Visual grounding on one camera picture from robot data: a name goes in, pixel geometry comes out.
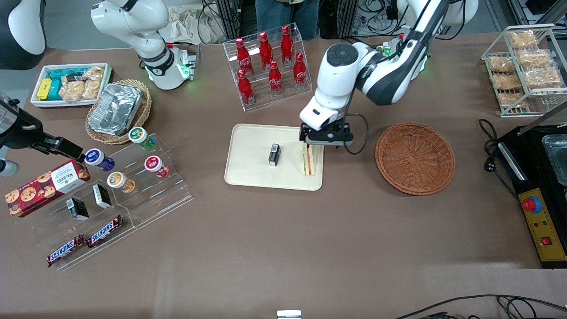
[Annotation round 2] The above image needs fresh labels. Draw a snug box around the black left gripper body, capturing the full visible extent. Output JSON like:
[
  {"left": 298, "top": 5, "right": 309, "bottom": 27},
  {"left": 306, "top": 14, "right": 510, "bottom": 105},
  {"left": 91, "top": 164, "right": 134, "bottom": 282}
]
[{"left": 300, "top": 120, "right": 353, "bottom": 143}]

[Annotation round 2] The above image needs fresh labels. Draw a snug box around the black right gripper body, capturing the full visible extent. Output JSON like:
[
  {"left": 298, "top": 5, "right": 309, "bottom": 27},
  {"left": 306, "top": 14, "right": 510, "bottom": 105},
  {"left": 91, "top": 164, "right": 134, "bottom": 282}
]
[{"left": 0, "top": 116, "right": 45, "bottom": 149}]

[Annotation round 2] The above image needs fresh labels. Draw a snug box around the triangular sandwich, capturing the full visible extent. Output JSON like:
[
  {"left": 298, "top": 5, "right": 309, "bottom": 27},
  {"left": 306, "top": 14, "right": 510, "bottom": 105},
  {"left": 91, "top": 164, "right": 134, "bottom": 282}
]
[{"left": 300, "top": 143, "right": 316, "bottom": 177}]

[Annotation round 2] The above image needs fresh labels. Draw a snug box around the cream plastic tray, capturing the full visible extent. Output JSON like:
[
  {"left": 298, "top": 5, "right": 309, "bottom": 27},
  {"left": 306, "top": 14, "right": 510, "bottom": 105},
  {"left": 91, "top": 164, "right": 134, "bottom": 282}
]
[{"left": 224, "top": 124, "right": 325, "bottom": 191}]

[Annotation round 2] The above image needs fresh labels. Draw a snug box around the silver foil tray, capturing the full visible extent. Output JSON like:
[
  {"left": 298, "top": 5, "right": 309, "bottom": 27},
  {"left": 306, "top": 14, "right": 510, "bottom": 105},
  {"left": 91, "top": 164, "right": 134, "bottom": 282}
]
[{"left": 88, "top": 83, "right": 143, "bottom": 136}]

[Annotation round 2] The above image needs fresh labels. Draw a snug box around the foil container in wicker basket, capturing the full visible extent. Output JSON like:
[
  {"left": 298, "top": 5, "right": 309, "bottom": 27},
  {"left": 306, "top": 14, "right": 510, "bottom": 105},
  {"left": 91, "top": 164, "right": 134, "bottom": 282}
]
[{"left": 85, "top": 80, "right": 152, "bottom": 145}]

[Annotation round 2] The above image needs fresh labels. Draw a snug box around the round brown wicker basket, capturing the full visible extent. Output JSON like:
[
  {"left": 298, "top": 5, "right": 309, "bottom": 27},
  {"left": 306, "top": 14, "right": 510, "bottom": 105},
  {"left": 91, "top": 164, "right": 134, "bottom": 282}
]
[{"left": 375, "top": 122, "right": 456, "bottom": 196}]

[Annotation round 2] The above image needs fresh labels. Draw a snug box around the purple yogurt cup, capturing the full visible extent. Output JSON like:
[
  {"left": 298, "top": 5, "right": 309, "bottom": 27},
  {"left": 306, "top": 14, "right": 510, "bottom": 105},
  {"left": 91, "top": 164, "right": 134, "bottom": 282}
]
[{"left": 84, "top": 148, "right": 116, "bottom": 172}]

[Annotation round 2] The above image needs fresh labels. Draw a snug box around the white plastic bin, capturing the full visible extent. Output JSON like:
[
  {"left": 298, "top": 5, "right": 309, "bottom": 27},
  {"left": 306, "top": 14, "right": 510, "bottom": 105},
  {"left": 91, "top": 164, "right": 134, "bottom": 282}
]
[{"left": 30, "top": 63, "right": 114, "bottom": 109}]

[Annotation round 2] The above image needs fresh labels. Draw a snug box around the red Walkers shortbread box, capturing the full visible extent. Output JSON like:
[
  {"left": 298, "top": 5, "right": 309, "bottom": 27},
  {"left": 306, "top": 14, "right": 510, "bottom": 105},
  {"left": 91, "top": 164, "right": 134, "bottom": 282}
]
[{"left": 5, "top": 159, "right": 91, "bottom": 218}]

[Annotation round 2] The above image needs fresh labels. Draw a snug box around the yellow snack pack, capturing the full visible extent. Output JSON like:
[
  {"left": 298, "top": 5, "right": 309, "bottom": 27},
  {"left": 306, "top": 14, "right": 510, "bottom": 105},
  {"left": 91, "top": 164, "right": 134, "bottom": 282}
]
[{"left": 37, "top": 78, "right": 53, "bottom": 101}]

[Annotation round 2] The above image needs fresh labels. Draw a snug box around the orange yogurt cup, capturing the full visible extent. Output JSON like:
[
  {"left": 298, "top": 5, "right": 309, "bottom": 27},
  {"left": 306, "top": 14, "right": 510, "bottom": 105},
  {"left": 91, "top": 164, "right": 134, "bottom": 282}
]
[{"left": 107, "top": 171, "right": 136, "bottom": 194}]

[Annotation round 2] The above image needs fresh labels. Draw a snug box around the clear acrylic bottle stand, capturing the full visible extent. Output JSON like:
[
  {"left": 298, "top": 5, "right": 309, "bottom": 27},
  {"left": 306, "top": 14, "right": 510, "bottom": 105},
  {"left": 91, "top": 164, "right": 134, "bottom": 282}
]
[{"left": 223, "top": 23, "right": 313, "bottom": 111}]

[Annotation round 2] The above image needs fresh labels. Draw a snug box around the red cola bottle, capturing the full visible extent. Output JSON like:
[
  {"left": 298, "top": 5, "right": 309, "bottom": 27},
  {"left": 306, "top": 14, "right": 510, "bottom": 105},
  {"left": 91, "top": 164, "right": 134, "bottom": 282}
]
[
  {"left": 259, "top": 32, "right": 274, "bottom": 71},
  {"left": 280, "top": 25, "right": 295, "bottom": 67},
  {"left": 293, "top": 53, "right": 308, "bottom": 89},
  {"left": 237, "top": 70, "right": 255, "bottom": 106},
  {"left": 268, "top": 61, "right": 283, "bottom": 97},
  {"left": 235, "top": 38, "right": 254, "bottom": 76}
]

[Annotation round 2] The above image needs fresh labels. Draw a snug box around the green yogurt cup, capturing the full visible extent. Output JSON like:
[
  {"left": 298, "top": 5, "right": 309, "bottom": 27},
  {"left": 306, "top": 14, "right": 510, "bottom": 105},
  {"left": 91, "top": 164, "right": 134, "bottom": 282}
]
[{"left": 128, "top": 127, "right": 156, "bottom": 151}]

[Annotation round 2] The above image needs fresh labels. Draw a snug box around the red yogurt cup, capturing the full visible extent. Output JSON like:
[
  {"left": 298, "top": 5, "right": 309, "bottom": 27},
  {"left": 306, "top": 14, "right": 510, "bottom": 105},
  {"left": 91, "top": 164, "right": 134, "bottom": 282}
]
[{"left": 144, "top": 155, "right": 170, "bottom": 179}]

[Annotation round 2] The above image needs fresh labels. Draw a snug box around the Snickers chocolate bar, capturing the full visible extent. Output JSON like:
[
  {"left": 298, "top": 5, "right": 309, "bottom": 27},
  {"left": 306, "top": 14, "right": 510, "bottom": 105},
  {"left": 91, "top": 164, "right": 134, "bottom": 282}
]
[
  {"left": 87, "top": 215, "right": 124, "bottom": 248},
  {"left": 47, "top": 234, "right": 85, "bottom": 268}
]

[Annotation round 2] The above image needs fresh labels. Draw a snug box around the clear acrylic stepped stand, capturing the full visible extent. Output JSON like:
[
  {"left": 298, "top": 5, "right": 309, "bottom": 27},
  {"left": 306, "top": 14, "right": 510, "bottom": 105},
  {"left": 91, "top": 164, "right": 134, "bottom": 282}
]
[{"left": 27, "top": 133, "right": 194, "bottom": 272}]

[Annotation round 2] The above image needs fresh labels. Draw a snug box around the person in blue jeans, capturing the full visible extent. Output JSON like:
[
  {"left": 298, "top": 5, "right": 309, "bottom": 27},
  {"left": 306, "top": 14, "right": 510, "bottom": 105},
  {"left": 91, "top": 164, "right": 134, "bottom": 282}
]
[{"left": 256, "top": 0, "right": 320, "bottom": 40}]

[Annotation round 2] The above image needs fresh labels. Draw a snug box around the wrapped bread pack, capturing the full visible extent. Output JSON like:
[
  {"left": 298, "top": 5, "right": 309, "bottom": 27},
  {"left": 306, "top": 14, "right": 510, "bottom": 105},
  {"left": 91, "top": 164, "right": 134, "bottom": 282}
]
[
  {"left": 492, "top": 73, "right": 523, "bottom": 91},
  {"left": 523, "top": 69, "right": 564, "bottom": 89},
  {"left": 507, "top": 30, "right": 539, "bottom": 48},
  {"left": 487, "top": 55, "right": 517, "bottom": 74},
  {"left": 497, "top": 92, "right": 530, "bottom": 109},
  {"left": 516, "top": 49, "right": 552, "bottom": 68}
]

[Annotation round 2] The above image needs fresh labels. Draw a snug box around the black cooking appliance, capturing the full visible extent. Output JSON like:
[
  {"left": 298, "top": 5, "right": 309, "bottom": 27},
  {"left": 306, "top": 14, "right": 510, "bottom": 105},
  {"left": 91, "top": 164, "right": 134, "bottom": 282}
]
[{"left": 496, "top": 101, "right": 567, "bottom": 195}]

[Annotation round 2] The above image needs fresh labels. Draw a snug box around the steel pan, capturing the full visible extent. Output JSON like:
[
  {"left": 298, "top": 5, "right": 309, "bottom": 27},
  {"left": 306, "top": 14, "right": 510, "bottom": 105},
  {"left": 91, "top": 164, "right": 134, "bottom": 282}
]
[{"left": 541, "top": 134, "right": 567, "bottom": 187}]

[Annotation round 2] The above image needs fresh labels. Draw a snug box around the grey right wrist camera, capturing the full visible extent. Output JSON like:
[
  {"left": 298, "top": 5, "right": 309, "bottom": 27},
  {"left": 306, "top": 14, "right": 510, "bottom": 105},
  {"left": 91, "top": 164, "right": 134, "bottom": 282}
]
[{"left": 0, "top": 159, "right": 20, "bottom": 178}]

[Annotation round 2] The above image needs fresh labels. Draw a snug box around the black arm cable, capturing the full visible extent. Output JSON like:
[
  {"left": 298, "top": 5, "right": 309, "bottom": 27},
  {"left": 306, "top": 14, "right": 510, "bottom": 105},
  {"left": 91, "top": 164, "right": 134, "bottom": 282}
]
[{"left": 343, "top": 113, "right": 369, "bottom": 156}]

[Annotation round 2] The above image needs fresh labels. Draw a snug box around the black power cable with plug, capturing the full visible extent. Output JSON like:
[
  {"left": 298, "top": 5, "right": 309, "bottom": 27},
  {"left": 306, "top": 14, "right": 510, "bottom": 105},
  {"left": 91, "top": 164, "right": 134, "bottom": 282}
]
[{"left": 478, "top": 119, "right": 521, "bottom": 202}]

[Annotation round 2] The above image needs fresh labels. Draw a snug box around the white wire rack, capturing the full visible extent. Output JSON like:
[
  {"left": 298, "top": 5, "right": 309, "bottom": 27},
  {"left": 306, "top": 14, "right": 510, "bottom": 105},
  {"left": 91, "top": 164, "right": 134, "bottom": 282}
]
[{"left": 482, "top": 24, "right": 567, "bottom": 118}]

